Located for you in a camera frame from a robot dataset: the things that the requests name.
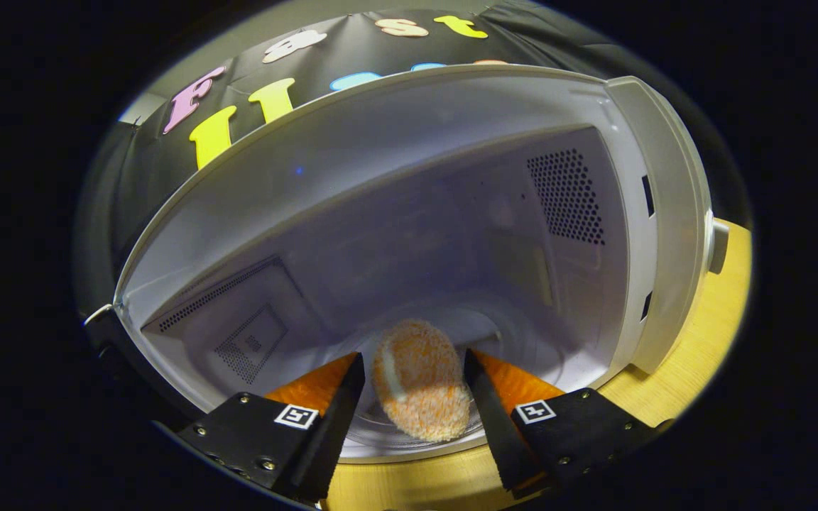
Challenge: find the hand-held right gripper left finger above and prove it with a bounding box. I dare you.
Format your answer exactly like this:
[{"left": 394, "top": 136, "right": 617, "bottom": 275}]
[{"left": 176, "top": 351, "right": 367, "bottom": 503}]

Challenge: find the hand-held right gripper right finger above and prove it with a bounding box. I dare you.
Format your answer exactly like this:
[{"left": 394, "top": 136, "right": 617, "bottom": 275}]
[{"left": 463, "top": 346, "right": 669, "bottom": 499}]

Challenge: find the orange breaded patty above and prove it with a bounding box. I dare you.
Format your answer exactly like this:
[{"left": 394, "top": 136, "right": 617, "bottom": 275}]
[{"left": 371, "top": 319, "right": 472, "bottom": 442}]

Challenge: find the white microwave oven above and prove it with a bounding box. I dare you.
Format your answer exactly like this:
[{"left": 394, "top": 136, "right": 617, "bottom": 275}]
[{"left": 82, "top": 62, "right": 729, "bottom": 466}]

